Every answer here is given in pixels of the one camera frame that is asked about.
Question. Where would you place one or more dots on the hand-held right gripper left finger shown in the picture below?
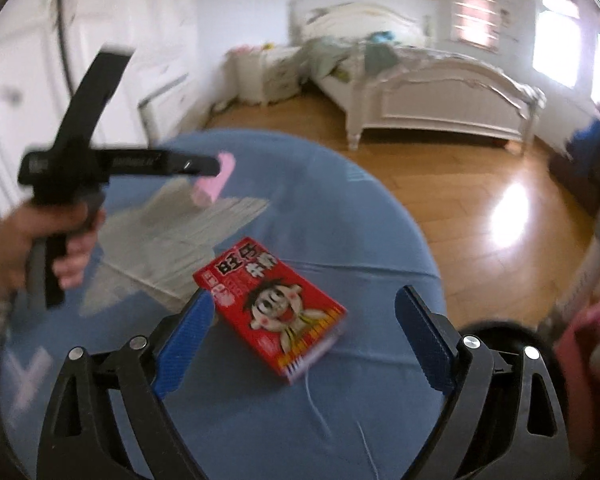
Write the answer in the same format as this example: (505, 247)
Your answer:
(185, 345)

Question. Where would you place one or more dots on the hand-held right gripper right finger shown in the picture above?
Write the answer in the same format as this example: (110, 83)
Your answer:
(425, 340)

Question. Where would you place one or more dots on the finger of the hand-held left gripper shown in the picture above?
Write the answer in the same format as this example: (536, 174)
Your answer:
(195, 165)

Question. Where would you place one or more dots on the red milk carton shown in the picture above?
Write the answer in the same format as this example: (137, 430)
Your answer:
(275, 310)

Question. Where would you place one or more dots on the person's left hand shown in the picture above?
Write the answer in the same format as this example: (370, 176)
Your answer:
(20, 235)

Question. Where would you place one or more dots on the grey cloth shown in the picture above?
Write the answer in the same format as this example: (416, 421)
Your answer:
(190, 240)

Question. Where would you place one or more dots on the blue tablecloth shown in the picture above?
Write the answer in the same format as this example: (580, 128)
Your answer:
(290, 200)

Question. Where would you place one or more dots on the white nightstand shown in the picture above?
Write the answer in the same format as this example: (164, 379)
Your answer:
(282, 72)

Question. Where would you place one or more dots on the white wardrobe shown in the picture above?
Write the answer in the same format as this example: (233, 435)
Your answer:
(140, 35)

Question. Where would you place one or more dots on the grey pink child chair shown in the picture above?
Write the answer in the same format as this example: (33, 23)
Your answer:
(585, 340)

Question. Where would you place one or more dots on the light green blanket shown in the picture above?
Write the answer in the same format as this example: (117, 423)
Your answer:
(330, 57)

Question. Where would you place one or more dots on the white bed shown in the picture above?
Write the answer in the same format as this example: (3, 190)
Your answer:
(430, 105)

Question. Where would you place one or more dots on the dark armchair with clothes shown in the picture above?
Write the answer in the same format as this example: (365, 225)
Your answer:
(590, 160)

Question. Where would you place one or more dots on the window with blind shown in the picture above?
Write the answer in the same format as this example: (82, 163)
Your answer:
(475, 10)

